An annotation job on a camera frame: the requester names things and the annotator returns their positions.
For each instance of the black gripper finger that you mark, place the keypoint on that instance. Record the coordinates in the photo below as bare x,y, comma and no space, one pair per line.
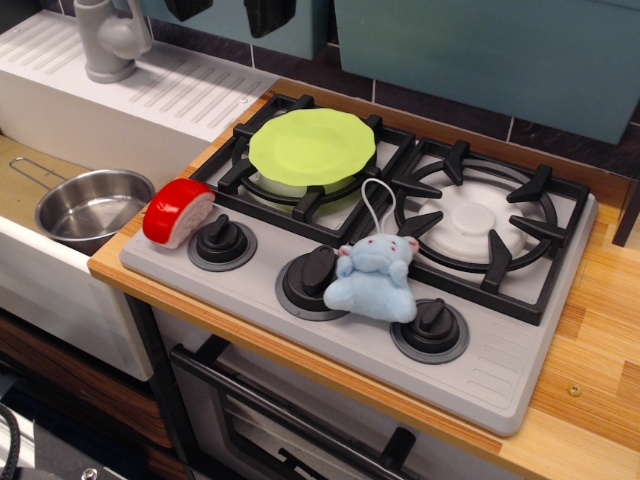
184,10
266,16

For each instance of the grey toy faucet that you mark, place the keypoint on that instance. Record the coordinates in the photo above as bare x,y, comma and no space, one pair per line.
111,44

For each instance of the black left burner grate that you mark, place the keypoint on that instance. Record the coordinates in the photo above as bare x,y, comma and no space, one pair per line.
331,214

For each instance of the black burner grate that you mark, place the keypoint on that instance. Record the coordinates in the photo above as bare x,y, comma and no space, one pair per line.
556,215
331,214

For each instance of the lime green plastic plate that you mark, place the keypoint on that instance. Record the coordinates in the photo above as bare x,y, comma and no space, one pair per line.
317,146

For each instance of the white toy sink basin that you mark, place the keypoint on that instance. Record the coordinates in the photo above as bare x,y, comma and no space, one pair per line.
156,122

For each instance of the red white toy cheese wedge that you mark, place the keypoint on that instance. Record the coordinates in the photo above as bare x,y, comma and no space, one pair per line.
176,210

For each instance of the small stainless steel pot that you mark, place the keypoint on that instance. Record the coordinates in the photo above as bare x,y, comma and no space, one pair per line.
85,211

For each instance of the black left stove knob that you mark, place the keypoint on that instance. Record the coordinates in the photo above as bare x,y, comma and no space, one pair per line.
222,245

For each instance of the black stove knob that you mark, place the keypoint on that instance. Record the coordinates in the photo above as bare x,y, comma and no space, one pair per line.
222,245
439,333
302,282

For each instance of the black middle stove knob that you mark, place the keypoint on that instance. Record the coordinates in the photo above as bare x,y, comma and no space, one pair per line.
302,282

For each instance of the light blue stuffed hippo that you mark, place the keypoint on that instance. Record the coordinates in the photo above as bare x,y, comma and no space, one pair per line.
372,274

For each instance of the white right burner disc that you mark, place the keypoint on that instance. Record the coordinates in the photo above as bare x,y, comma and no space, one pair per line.
470,213

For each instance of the black right burner grate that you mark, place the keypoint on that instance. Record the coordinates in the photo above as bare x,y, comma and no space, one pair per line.
556,215

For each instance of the teal box right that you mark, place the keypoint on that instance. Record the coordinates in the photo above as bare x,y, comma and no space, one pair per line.
568,65

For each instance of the grey toy stove top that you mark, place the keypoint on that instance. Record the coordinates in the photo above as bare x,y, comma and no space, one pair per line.
490,384

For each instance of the black right stove knob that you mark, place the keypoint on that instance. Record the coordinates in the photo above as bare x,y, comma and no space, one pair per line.
439,333

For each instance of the toy oven door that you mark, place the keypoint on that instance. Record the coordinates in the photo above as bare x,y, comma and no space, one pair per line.
271,423

